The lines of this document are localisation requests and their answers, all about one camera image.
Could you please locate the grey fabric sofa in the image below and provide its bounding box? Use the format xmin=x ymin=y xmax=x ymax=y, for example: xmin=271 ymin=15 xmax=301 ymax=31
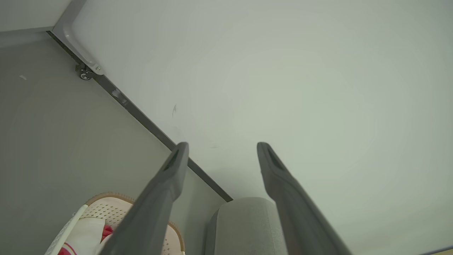
xmin=205 ymin=197 xmax=289 ymax=255

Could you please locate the red and white garment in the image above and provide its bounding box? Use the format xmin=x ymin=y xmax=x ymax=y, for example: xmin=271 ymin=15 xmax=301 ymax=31
xmin=58 ymin=217 xmax=114 ymax=255

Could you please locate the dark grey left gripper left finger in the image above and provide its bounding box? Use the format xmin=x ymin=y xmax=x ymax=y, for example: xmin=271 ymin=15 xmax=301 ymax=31
xmin=99 ymin=142 xmax=189 ymax=255

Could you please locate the cream perforated laundry basket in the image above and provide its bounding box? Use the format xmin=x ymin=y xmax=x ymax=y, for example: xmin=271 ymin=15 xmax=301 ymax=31
xmin=44 ymin=192 xmax=185 ymax=255

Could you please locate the small black caster wheel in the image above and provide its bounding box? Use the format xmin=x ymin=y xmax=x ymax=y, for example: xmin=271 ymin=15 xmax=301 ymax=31
xmin=75 ymin=64 xmax=94 ymax=80

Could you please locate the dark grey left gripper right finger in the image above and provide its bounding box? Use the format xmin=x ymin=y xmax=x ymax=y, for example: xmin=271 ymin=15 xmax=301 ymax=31
xmin=257 ymin=142 xmax=353 ymax=255

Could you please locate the black baseboard strip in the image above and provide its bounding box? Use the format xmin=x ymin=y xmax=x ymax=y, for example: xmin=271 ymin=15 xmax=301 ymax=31
xmin=46 ymin=31 xmax=234 ymax=202

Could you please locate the grey metal panel bracket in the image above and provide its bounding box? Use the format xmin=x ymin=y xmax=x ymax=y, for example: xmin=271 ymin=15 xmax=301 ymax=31
xmin=52 ymin=0 xmax=105 ymax=75

